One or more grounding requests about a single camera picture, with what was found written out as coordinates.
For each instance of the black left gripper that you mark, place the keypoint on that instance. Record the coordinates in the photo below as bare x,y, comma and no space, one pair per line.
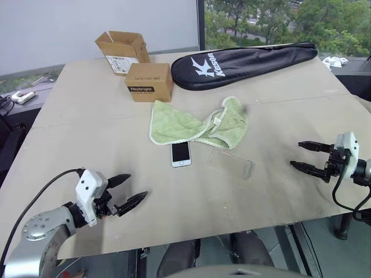
104,207

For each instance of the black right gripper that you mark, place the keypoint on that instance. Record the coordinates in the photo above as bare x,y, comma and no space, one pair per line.
333,162

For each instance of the white smartphone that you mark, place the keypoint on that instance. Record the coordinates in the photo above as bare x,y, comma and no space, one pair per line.
181,153

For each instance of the clear phone case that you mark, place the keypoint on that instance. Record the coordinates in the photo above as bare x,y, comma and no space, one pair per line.
229,163

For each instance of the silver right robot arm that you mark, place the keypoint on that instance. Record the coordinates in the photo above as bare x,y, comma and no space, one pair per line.
366,169

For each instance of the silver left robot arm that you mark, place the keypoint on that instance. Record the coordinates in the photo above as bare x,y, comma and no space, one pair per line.
43,228

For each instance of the black table leg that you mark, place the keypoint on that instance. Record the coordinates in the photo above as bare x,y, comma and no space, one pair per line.
343,226

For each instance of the light green towel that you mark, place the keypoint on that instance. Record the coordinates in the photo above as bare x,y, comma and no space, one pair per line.
171,121

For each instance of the white paper pieces pile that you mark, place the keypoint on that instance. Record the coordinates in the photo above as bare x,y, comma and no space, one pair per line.
333,61

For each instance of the closed Heybright cardboard box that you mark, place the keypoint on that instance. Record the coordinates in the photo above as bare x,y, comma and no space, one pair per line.
147,76

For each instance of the black Kason racket bag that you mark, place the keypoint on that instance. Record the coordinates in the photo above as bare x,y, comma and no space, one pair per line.
232,63

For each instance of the open brown cardboard box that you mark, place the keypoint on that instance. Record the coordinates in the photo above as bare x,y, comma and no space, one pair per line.
121,55

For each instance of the white power strip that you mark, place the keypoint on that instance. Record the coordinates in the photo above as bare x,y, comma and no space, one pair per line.
24,98

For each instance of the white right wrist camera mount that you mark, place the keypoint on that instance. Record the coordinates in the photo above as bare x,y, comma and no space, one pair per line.
349,144

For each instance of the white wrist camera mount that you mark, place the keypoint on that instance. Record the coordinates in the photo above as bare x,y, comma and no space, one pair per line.
349,144
87,188

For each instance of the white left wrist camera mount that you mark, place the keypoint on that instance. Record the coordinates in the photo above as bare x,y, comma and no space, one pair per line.
87,188

